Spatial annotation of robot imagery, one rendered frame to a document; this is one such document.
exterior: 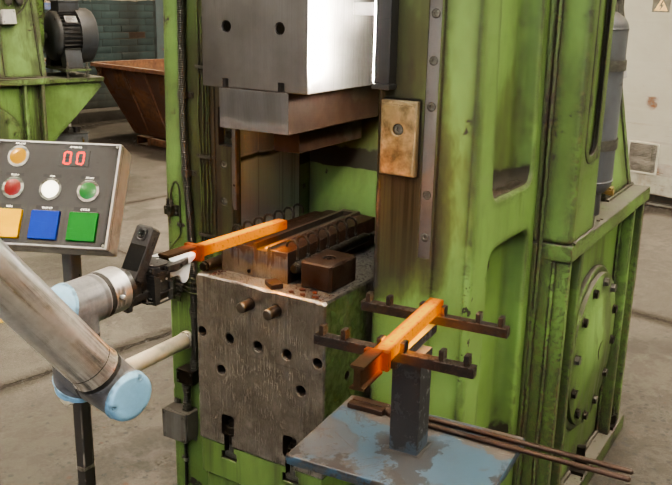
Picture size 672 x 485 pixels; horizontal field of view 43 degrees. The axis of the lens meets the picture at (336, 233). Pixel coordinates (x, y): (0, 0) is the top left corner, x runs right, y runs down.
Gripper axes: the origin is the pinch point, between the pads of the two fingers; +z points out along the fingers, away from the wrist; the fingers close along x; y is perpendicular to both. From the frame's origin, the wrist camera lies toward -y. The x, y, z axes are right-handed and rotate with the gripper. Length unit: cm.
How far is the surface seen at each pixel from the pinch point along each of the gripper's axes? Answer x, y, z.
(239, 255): -6.7, 9.1, 26.1
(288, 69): 7.3, -36.7, 26.8
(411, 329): 52, 6, 3
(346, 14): 12, -48, 43
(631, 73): -42, 10, 571
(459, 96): 42, -32, 42
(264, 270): 0.9, 11.5, 26.1
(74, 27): -423, -17, 347
